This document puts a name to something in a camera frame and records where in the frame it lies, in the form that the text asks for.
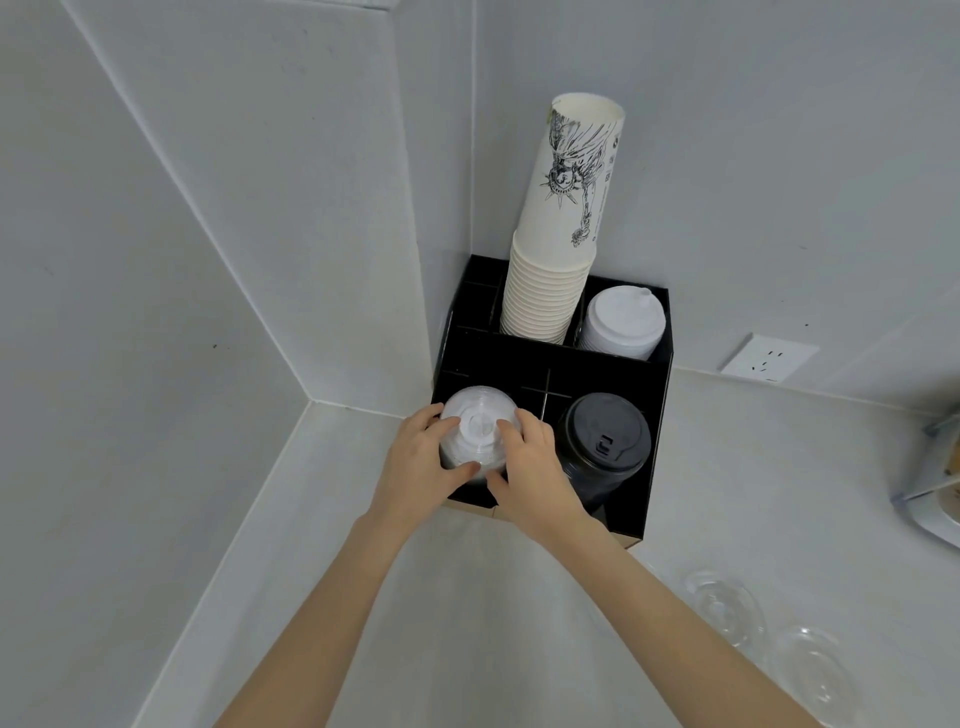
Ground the person's left hand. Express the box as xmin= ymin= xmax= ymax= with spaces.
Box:
xmin=367 ymin=403 xmax=482 ymax=543

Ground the person's right hand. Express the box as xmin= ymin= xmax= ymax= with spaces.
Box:
xmin=485 ymin=408 xmax=594 ymax=546

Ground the stack of clear dome lids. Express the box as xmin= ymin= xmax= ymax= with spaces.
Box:
xmin=438 ymin=385 xmax=519 ymax=478

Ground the person's left forearm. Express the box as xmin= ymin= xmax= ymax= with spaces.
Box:
xmin=216 ymin=513 xmax=412 ymax=728

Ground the person's right forearm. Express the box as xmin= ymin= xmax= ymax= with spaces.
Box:
xmin=525 ymin=512 xmax=830 ymax=728

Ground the stack of black sip lids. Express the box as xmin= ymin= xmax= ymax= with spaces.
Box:
xmin=555 ymin=390 xmax=654 ymax=516

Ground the black cup and lid organizer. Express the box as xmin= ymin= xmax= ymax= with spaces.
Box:
xmin=430 ymin=253 xmax=675 ymax=553

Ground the stack of white sip lids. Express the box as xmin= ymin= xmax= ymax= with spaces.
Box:
xmin=576 ymin=284 xmax=669 ymax=362

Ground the stack of printed paper cups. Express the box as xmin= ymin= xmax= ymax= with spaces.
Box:
xmin=498 ymin=93 xmax=627 ymax=347

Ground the clear dome lid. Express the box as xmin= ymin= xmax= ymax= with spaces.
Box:
xmin=763 ymin=624 xmax=861 ymax=711
xmin=677 ymin=568 xmax=768 ymax=651

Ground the silver metal appliance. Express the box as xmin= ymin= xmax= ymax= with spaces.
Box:
xmin=890 ymin=408 xmax=960 ymax=549

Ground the white wall socket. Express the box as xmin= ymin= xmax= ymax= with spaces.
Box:
xmin=720 ymin=332 xmax=821 ymax=385

